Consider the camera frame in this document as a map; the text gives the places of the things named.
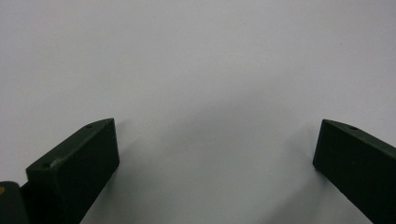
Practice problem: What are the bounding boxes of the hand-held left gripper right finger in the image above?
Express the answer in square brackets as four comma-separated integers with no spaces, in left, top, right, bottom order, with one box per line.
[312,119,396,224]

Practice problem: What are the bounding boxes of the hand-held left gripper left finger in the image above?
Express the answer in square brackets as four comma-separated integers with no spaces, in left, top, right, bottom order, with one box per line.
[25,118,120,224]

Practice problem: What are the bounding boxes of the white table mat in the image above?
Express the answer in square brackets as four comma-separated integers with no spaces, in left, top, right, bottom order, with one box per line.
[0,0,396,224]

